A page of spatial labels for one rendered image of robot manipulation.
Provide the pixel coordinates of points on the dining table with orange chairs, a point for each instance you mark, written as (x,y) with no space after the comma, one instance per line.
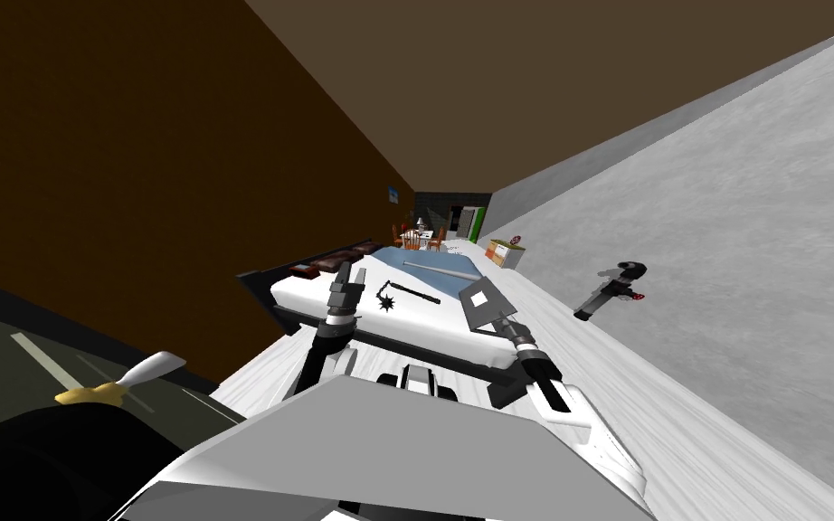
(414,237)

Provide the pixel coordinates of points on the blue wall picture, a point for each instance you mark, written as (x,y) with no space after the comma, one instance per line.
(393,194)

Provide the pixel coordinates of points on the green door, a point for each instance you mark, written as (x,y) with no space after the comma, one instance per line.
(476,223)

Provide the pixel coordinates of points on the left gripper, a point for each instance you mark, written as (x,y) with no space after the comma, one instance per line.
(344,298)

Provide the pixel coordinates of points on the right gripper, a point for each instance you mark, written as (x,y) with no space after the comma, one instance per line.
(488,307)

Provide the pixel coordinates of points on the grey rod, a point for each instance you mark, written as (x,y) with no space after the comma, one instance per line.
(439,270)

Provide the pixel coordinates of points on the white bed with black frame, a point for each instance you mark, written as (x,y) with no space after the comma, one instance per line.
(417,327)

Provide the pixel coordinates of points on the orange and white cabinet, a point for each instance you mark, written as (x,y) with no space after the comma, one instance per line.
(504,252)

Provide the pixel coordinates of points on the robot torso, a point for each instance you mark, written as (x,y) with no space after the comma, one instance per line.
(359,449)

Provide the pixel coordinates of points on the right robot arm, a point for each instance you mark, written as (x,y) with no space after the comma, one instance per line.
(576,427)

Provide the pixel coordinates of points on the black spiked mace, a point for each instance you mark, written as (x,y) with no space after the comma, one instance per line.
(410,292)

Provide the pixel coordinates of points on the black and grey wall fixture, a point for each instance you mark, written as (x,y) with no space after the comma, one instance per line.
(609,291)

